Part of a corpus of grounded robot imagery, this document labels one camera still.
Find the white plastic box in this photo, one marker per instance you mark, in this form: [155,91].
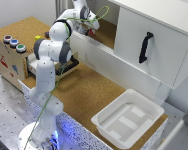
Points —
[127,120]

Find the wooden drawer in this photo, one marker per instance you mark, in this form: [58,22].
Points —
[32,66]

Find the pink block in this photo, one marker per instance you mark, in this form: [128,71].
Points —
[91,32]

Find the purple block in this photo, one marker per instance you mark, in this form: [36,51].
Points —
[47,34]

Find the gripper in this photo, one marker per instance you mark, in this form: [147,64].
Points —
[92,20]

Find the wooden drawer box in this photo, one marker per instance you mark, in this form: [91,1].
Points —
[9,68]

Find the white sliding door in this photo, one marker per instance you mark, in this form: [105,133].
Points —
[167,53]

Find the red button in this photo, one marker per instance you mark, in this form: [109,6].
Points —
[7,38]

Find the white cabinet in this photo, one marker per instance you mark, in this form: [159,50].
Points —
[104,58]

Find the green button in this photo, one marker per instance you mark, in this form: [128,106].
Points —
[21,48]

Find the blue button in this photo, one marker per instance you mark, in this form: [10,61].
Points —
[14,42]

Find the yellow block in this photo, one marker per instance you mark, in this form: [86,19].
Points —
[37,38]

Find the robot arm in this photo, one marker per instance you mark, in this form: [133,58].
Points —
[45,78]

